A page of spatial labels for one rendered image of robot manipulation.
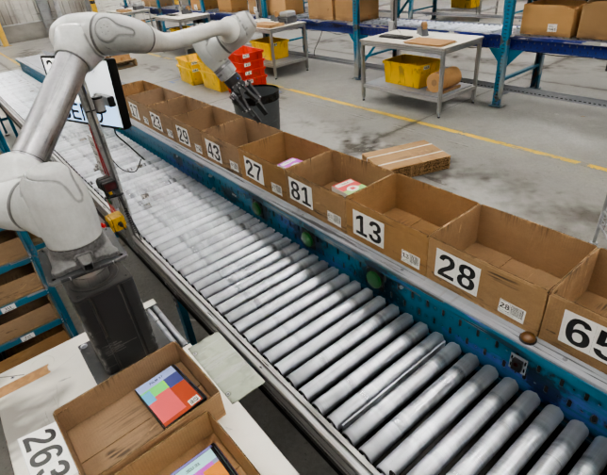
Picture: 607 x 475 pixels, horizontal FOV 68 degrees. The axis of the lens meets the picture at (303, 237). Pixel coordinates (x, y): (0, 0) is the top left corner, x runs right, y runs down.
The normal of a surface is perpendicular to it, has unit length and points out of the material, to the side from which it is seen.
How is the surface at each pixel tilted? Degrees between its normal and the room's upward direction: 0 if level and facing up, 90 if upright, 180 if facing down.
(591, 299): 1
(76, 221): 88
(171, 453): 89
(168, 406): 0
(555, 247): 90
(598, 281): 90
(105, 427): 1
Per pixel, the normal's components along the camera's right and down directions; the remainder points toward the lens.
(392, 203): 0.62, 0.38
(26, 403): -0.09, -0.83
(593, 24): -0.81, 0.38
